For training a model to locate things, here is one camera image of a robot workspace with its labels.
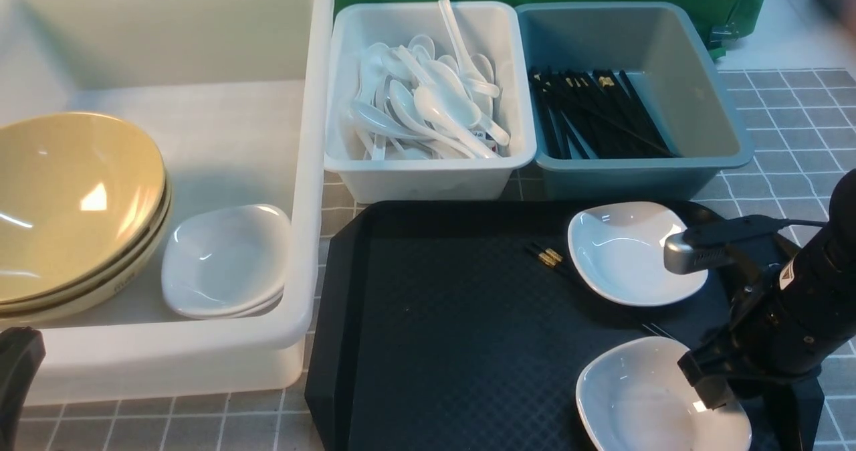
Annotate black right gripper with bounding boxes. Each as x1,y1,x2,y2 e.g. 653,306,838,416
677,264,822,410

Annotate yellow noodle bowl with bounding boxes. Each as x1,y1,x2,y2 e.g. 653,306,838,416
1,112,166,302

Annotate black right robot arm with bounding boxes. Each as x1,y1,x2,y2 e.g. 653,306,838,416
663,171,854,410

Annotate stacked yellow bowl in tub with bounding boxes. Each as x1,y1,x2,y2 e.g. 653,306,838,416
1,173,173,328

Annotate white square dish near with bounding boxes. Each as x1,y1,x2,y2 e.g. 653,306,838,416
575,337,752,450

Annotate white square dish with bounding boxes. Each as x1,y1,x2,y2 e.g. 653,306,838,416
575,337,752,450
566,201,709,307

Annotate white square dish far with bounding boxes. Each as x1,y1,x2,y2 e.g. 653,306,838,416
566,201,709,307

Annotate black plastic serving tray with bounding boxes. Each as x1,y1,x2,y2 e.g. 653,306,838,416
304,200,827,451

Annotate teal plastic chopstick bin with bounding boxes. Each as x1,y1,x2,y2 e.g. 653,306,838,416
516,2,753,200

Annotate black chopsticks pile in bin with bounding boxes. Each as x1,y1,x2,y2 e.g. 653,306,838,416
527,67,679,159

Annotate white plastic spoon bin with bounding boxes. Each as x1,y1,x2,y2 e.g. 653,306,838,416
324,1,537,204

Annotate white spoons pile in bin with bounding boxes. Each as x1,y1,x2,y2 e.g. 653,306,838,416
340,0,511,161

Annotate stacked white dishes in tub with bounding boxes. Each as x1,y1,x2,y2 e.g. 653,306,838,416
160,204,291,319

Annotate large white plastic tub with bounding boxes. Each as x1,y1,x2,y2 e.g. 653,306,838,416
2,0,334,406

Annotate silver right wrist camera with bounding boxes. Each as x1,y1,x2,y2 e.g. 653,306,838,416
663,214,783,276

